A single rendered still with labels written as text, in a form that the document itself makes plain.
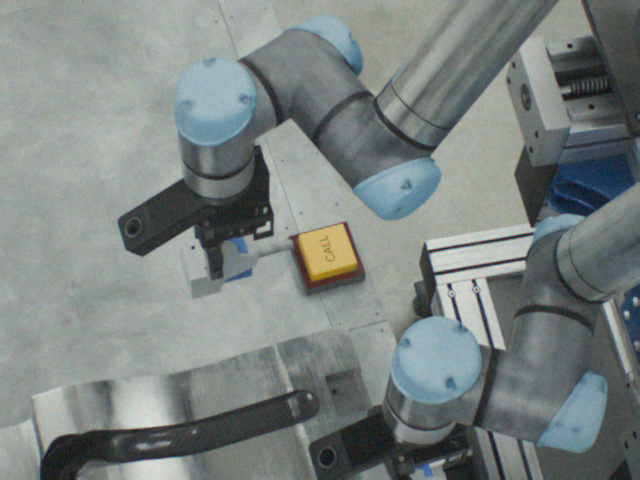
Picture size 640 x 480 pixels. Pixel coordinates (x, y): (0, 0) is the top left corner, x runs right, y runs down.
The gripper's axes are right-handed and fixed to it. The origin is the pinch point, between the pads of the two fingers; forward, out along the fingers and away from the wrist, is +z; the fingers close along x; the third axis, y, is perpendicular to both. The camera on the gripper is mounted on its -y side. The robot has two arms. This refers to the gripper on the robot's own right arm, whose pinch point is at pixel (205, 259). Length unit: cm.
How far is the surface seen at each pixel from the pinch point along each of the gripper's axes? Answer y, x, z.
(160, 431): -10.2, -16.9, 5.1
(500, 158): 73, 51, 95
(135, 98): -1.2, 33.5, 14.9
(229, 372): -0.6, -11.8, 6.5
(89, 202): -10.9, 19.5, 14.9
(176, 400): -7.4, -13.5, 6.1
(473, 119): 71, 61, 95
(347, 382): 12.6, -16.3, 8.7
